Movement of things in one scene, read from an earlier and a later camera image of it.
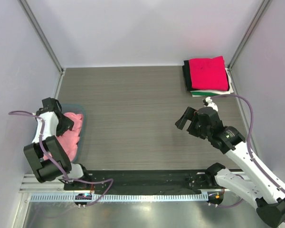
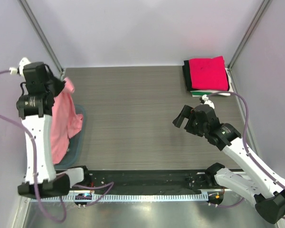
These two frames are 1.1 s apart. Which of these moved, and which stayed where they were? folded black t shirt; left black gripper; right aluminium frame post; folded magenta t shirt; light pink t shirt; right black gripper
Moved: light pink t shirt; left black gripper
Stayed: folded magenta t shirt; right aluminium frame post; right black gripper; folded black t shirt
